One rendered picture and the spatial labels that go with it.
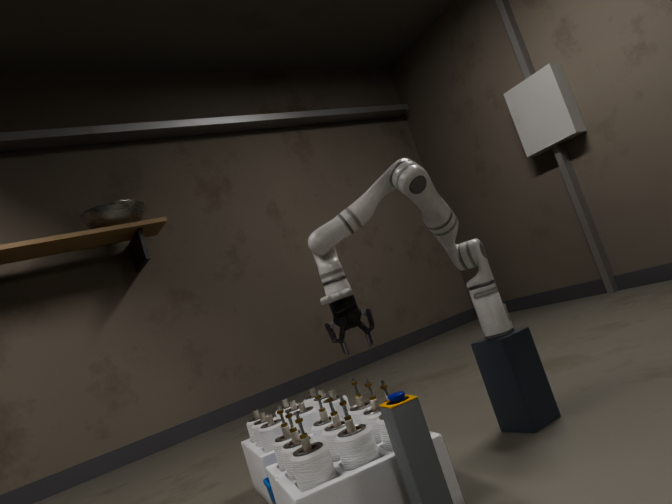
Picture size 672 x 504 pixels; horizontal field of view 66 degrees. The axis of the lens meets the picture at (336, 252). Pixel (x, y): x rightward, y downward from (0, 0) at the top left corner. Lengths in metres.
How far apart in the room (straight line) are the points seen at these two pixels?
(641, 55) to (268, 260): 3.16
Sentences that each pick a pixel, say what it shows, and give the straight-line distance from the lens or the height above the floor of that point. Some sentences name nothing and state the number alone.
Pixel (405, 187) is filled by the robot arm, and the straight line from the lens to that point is 1.46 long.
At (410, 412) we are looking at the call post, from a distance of 1.18.
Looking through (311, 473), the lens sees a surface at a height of 0.21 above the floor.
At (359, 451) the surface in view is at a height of 0.21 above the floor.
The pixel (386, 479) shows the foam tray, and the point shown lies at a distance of 1.32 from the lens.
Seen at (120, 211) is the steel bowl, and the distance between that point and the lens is 3.70.
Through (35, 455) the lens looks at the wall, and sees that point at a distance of 3.97.
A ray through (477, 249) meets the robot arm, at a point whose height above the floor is 0.59.
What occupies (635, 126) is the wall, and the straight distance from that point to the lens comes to 4.39.
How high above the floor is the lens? 0.55
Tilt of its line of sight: 6 degrees up
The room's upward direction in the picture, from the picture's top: 18 degrees counter-clockwise
